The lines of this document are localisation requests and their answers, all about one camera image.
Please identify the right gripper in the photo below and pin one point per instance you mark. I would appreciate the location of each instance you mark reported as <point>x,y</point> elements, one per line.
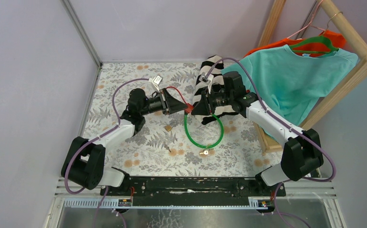
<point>205,105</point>

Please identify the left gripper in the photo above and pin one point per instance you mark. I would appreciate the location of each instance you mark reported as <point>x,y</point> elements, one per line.
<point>169,104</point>

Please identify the red cable lock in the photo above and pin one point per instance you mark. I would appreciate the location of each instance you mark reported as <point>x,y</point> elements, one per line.
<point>189,107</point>

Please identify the green cable lock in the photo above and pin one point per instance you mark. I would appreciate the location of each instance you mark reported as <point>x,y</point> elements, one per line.
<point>187,133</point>

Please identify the brass padlock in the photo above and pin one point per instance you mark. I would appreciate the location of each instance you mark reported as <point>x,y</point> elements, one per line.
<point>170,126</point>

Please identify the cable lock keys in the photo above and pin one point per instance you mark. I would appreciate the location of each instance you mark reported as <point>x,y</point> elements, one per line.
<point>204,153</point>

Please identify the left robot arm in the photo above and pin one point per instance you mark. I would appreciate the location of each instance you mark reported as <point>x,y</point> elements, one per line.
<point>85,161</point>

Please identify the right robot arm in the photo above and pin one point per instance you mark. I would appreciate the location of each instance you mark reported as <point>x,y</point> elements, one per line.
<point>301,154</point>

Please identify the black white striped cloth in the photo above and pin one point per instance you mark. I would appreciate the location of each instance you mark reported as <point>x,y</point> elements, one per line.
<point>217,84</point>

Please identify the teal t-shirt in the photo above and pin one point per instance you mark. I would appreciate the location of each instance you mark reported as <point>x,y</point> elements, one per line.
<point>291,84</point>

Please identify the pink hanger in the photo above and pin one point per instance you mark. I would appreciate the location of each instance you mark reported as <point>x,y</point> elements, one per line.
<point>308,21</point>

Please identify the orange t-shirt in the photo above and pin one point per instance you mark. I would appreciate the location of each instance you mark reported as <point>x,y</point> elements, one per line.
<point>311,49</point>

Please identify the wooden clothes rack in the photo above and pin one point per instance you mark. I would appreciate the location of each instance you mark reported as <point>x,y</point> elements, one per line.
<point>355,44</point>

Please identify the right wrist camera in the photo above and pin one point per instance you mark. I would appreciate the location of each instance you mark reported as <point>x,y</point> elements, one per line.
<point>206,80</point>

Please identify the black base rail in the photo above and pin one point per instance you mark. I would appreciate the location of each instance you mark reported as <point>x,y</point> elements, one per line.
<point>193,191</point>

